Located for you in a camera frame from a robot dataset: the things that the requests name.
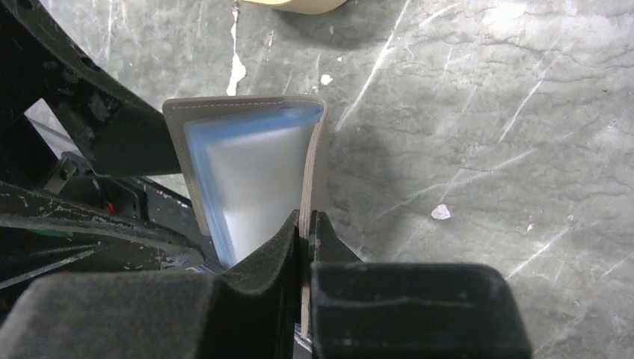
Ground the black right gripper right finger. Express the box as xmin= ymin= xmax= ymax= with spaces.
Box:
xmin=310 ymin=212 xmax=532 ymax=358

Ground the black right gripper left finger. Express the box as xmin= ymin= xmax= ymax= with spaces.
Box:
xmin=1 ymin=212 xmax=299 ymax=358

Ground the gold oval tray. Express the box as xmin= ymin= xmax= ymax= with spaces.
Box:
xmin=246 ymin=0 xmax=346 ymax=15

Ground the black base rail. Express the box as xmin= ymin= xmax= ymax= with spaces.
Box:
xmin=1 ymin=1 xmax=222 ymax=314

